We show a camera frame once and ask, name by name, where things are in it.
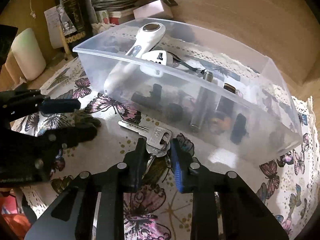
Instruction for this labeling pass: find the dark wine bottle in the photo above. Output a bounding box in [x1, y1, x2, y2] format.
[55, 0, 94, 52]

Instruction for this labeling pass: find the butterfly print tablecloth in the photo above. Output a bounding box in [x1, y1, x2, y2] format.
[11, 55, 317, 240]

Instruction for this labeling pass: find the bunch of metal keys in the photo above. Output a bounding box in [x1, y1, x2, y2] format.
[118, 119, 174, 173]

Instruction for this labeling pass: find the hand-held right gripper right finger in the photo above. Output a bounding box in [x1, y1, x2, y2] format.
[170, 138, 298, 240]

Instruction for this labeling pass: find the small pink box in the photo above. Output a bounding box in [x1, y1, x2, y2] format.
[133, 0, 174, 19]

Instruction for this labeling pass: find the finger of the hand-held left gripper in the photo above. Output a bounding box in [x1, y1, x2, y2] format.
[37, 126, 98, 155]
[0, 89, 81, 122]

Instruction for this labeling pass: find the white handheld device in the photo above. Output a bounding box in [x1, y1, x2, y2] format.
[104, 23, 167, 97]

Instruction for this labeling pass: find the small black plastic part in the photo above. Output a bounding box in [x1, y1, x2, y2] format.
[230, 113, 249, 145]

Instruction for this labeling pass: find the black t-shaped part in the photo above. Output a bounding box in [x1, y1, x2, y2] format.
[132, 84, 162, 107]

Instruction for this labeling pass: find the dark rectangular bottle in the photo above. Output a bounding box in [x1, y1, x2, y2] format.
[216, 83, 237, 115]

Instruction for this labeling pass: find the stack of books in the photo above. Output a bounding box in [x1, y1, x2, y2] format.
[91, 0, 150, 24]

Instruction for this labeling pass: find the white pillar candle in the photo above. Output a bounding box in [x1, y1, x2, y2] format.
[11, 27, 47, 80]

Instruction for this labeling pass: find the red cloth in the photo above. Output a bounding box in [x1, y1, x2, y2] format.
[0, 190, 38, 233]

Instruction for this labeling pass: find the white paper card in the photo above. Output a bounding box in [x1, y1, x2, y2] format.
[44, 6, 65, 49]

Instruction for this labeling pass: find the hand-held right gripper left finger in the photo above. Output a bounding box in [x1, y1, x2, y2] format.
[24, 137, 148, 240]

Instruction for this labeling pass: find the metal cylinder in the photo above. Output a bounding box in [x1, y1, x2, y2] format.
[190, 71, 213, 133]

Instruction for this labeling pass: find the clear plastic storage box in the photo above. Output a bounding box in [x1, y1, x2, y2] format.
[72, 17, 303, 167]

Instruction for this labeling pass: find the white plastic tool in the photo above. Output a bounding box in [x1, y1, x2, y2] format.
[140, 50, 173, 77]

